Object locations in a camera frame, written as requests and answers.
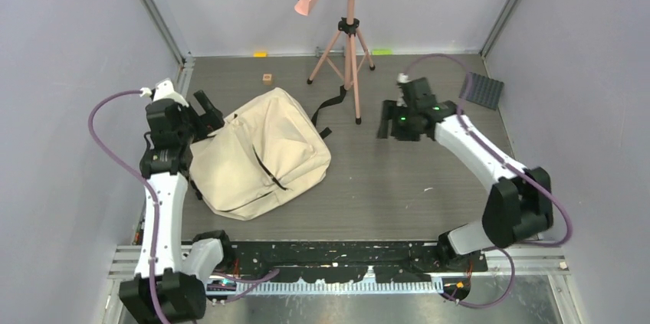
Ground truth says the green tape piece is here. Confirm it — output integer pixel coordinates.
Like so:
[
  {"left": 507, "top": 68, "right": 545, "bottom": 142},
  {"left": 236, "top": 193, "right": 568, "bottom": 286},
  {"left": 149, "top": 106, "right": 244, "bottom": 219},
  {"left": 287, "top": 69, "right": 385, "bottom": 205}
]
[{"left": 372, "top": 49, "right": 392, "bottom": 56}]

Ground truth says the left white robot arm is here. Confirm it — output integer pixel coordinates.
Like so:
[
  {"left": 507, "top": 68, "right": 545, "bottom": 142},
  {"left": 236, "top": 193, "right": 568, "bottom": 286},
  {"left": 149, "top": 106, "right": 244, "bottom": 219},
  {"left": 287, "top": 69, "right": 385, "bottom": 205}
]
[{"left": 119, "top": 79, "right": 235, "bottom": 323}]

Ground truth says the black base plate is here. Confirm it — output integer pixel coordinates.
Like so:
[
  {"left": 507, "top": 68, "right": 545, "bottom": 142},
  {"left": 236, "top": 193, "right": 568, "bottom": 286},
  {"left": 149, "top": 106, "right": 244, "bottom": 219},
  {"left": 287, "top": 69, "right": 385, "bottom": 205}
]
[{"left": 217, "top": 241, "right": 488, "bottom": 283}]

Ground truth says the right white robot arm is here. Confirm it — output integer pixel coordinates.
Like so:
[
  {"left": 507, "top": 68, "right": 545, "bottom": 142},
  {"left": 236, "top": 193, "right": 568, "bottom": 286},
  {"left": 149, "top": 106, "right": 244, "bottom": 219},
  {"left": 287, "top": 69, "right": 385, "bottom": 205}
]
[{"left": 376, "top": 74, "right": 554, "bottom": 271}]

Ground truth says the small wooden cube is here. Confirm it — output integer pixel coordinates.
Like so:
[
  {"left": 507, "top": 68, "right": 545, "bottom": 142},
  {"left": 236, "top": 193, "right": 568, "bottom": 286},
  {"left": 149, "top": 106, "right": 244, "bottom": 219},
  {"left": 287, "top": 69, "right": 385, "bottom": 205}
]
[{"left": 262, "top": 74, "right": 273, "bottom": 85}]

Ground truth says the dark grey studded plate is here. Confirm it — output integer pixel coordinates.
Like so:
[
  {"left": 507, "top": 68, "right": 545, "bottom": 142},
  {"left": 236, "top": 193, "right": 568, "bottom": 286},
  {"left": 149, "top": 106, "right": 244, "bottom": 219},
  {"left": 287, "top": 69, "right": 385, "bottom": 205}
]
[{"left": 459, "top": 72, "right": 504, "bottom": 110}]

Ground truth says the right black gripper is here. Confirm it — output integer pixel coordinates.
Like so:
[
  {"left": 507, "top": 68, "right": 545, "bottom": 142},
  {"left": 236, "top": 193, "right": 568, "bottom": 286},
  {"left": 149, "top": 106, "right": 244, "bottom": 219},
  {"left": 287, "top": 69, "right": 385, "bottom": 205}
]
[{"left": 376, "top": 100, "right": 420, "bottom": 142}]

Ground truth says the beige canvas backpack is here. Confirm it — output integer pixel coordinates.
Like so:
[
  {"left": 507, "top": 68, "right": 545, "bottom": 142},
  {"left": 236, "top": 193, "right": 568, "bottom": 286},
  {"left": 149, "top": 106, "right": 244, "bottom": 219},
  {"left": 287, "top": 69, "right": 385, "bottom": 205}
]
[{"left": 189, "top": 88, "right": 332, "bottom": 221}]

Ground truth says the pink tripod stand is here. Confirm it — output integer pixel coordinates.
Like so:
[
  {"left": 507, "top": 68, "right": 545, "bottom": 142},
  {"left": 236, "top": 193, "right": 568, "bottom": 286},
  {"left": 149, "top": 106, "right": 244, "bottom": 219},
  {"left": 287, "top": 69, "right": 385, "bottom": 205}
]
[{"left": 307, "top": 0, "right": 376, "bottom": 125}]

